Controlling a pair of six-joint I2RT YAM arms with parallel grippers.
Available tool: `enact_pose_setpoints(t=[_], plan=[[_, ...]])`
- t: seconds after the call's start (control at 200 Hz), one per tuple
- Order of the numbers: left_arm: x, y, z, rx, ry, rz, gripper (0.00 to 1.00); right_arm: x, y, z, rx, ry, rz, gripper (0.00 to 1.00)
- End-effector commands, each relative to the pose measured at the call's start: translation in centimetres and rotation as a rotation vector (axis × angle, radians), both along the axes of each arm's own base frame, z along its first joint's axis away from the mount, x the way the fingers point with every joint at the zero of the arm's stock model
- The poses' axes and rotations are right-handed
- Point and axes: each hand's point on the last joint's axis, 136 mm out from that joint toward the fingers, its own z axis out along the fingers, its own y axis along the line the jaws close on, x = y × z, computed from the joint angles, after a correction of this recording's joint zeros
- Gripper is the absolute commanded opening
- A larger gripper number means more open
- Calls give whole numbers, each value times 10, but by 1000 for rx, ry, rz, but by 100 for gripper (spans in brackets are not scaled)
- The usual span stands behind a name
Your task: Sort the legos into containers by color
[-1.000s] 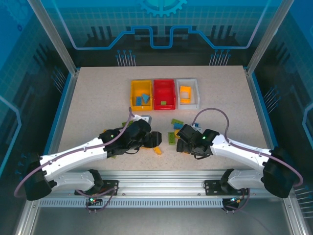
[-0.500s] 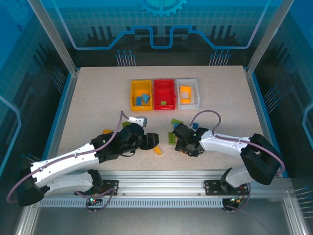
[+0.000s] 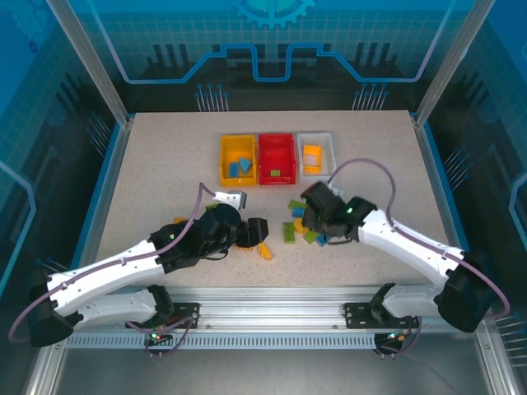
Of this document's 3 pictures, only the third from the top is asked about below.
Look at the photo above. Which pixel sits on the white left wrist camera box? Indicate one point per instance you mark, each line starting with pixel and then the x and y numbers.
pixel 231 198

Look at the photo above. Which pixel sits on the red plastic bin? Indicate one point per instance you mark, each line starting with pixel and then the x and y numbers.
pixel 278 154

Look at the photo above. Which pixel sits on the white plastic bin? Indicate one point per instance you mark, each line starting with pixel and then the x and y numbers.
pixel 327 152

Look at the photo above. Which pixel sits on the aluminium front rail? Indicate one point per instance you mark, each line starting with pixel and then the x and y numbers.
pixel 267 308

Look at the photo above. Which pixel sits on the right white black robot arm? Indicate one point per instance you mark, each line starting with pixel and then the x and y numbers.
pixel 403 243

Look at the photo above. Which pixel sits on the small yellow lego piece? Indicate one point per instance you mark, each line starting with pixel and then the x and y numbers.
pixel 180 221

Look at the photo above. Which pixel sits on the yellow plastic bin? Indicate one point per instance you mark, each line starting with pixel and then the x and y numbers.
pixel 225 142

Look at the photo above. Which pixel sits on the orange lego brick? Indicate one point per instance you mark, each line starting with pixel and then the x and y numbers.
pixel 311 169

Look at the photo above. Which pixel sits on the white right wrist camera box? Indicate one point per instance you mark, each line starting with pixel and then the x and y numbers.
pixel 335 190

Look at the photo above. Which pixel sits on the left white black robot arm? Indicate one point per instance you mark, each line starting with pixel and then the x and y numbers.
pixel 103 271

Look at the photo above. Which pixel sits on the yellow curved lego piece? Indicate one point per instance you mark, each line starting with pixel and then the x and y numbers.
pixel 265 252

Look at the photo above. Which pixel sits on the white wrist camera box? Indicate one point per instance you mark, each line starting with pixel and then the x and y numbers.
pixel 335 190
pixel 231 198

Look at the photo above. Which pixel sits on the yellow round lego piece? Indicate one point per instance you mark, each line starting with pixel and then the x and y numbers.
pixel 298 224

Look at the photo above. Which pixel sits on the aluminium frame post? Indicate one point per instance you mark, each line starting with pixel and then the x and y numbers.
pixel 90 61
pixel 453 61

